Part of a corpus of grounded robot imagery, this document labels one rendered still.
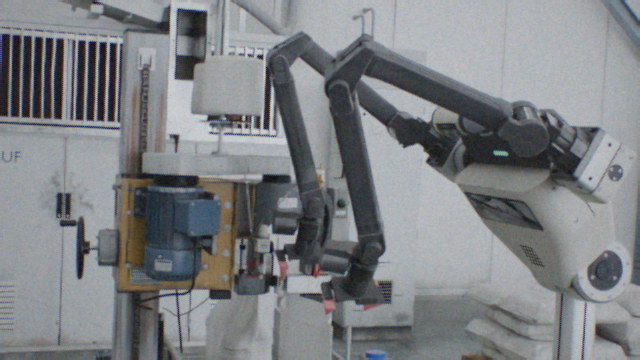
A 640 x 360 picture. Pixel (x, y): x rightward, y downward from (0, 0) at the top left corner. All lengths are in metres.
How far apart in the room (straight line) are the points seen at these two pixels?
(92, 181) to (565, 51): 4.34
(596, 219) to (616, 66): 6.10
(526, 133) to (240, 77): 0.87
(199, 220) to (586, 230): 0.94
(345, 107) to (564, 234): 0.60
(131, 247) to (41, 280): 2.79
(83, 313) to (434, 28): 3.66
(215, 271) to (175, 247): 0.26
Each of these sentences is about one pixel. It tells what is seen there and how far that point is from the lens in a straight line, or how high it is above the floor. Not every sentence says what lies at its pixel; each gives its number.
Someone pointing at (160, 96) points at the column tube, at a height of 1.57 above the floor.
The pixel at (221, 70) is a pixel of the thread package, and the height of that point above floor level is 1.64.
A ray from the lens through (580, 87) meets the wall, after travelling 7.85.
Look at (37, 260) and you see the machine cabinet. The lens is 5.21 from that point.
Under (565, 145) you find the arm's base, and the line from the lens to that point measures 1.77.
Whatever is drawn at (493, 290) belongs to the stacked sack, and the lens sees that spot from 5.40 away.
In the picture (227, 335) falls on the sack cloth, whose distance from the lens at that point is 2.85.
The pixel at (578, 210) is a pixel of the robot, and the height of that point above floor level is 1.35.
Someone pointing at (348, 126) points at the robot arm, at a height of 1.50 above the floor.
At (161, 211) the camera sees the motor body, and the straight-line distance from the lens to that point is 2.27.
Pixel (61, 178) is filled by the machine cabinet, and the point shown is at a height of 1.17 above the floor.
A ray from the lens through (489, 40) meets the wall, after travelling 7.41.
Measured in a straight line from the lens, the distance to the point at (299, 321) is 2.21.
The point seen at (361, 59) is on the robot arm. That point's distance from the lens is 1.63.
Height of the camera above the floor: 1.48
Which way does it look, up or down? 3 degrees down
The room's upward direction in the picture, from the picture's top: 3 degrees clockwise
